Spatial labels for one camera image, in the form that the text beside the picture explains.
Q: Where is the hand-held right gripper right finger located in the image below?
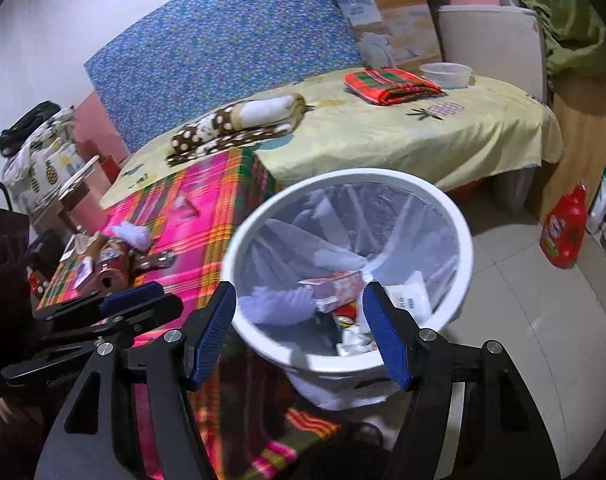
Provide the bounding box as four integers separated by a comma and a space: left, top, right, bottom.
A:
361, 281, 561, 480

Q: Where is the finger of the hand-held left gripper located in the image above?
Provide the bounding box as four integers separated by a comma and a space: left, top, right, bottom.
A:
48, 294, 184, 348
33, 281, 165, 322

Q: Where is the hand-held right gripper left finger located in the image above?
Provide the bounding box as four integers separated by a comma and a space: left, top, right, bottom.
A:
35, 281, 236, 480

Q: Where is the patterned crushed paper cup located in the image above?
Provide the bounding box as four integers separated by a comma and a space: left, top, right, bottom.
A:
333, 307, 379, 357

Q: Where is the tall red drink can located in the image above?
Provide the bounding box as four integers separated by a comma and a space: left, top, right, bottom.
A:
95, 237, 134, 293

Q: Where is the crushed red drink can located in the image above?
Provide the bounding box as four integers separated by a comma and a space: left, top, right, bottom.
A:
135, 250, 176, 271

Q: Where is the small white box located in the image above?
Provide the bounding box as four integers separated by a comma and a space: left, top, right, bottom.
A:
75, 255, 94, 288

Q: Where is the white tissue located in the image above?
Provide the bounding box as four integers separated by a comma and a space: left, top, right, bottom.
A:
110, 220, 151, 250

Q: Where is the red and white milk carton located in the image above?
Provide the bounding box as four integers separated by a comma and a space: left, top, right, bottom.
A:
298, 271, 366, 313

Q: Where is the cream paper bag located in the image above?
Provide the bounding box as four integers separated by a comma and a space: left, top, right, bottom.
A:
62, 234, 102, 262

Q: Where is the purple white cloth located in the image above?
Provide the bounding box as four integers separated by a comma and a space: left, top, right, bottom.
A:
238, 285, 316, 323

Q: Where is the white trash bin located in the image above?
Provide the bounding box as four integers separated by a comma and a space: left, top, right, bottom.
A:
222, 169, 474, 411

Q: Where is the translucent bin liner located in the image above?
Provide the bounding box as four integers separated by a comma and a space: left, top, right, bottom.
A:
233, 182, 459, 361

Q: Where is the pink plaid tablecloth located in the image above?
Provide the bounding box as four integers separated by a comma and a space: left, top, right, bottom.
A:
35, 147, 344, 480

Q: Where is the pineapple print quilt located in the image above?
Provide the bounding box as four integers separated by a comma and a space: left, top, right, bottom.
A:
2, 106, 91, 211

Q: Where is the pink storage box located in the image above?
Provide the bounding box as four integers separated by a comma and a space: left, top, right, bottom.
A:
33, 156, 114, 196

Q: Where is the black bag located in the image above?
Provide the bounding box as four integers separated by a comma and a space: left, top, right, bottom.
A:
0, 101, 62, 153

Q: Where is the brown polka dot blanket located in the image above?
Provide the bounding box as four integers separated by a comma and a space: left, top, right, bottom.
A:
165, 92, 308, 167

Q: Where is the yellow pineapple print bedsheet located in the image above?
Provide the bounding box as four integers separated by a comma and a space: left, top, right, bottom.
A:
100, 67, 564, 211

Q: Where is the red detergent bottle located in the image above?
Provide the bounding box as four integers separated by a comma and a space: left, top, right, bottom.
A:
539, 182, 589, 270

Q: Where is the folded red plaid cloth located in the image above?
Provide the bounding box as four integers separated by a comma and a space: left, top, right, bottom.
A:
344, 67, 444, 107

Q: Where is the white bottle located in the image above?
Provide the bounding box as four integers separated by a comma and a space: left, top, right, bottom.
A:
586, 164, 606, 235

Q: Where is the blue floral headboard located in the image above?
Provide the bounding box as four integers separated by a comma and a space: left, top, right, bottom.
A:
83, 0, 384, 153

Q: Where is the white plastic bowl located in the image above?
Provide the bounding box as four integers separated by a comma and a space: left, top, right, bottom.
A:
419, 62, 474, 90

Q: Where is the wooden board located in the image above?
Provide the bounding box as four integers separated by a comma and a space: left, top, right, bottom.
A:
526, 72, 606, 221

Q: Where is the cardboard product box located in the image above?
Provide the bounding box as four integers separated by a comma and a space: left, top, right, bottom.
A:
335, 0, 444, 68

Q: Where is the white panel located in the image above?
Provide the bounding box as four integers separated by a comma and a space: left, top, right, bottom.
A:
437, 5, 549, 103

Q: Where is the green curtain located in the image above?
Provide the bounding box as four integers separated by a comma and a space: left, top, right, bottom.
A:
488, 0, 606, 78

